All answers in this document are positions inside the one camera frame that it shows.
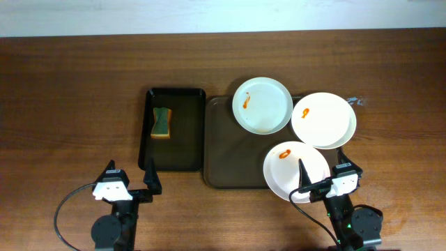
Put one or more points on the pale green plate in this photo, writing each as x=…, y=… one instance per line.
x=262, y=105

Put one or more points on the yellow green sponge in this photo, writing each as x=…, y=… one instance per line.
x=162, y=122

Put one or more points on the large brown tray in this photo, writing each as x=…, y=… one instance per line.
x=233, y=156

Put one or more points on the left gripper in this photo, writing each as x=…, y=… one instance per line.
x=140, y=194

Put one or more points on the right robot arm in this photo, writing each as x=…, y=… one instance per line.
x=355, y=227

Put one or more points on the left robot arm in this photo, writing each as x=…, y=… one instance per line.
x=117, y=231

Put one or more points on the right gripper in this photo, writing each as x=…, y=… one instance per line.
x=319, y=187

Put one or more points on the white plate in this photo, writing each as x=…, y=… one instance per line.
x=281, y=167
x=323, y=120

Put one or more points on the small black tray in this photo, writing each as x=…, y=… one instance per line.
x=183, y=151

